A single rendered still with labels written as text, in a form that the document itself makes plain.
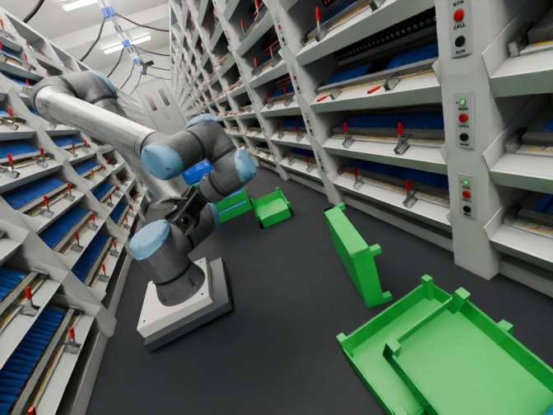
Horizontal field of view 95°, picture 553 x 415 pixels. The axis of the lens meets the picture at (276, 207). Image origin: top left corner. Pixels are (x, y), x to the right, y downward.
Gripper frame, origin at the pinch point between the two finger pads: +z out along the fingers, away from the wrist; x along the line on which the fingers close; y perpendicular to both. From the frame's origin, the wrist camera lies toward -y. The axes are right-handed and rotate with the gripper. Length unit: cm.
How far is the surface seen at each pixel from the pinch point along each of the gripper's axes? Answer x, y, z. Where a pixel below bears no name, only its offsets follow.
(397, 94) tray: -11, 10, -78
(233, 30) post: 37, 120, -33
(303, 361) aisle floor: -43, -33, -25
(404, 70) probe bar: -8, 14, -83
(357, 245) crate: -33, -12, -51
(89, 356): -16, -25, 51
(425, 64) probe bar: -8, 8, -86
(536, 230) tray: -47, -16, -87
